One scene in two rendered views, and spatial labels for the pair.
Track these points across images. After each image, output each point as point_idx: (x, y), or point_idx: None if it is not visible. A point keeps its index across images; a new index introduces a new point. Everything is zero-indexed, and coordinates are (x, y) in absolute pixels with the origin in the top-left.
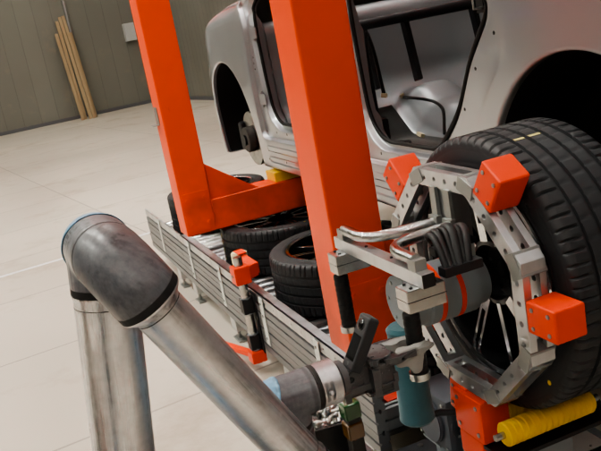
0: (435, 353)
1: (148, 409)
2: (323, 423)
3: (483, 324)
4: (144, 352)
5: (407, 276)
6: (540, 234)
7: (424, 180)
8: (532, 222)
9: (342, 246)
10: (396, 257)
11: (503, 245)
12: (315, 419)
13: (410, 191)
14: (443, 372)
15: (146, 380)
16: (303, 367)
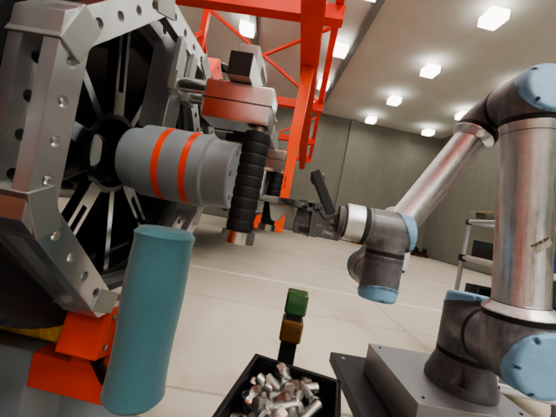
0: (92, 291)
1: (495, 215)
2: (306, 381)
3: (76, 229)
4: (497, 174)
5: (275, 142)
6: (185, 122)
7: (174, 21)
8: (184, 112)
9: (257, 83)
10: (276, 125)
11: (212, 127)
12: (311, 396)
13: (147, 10)
14: (103, 311)
15: (496, 194)
16: (371, 208)
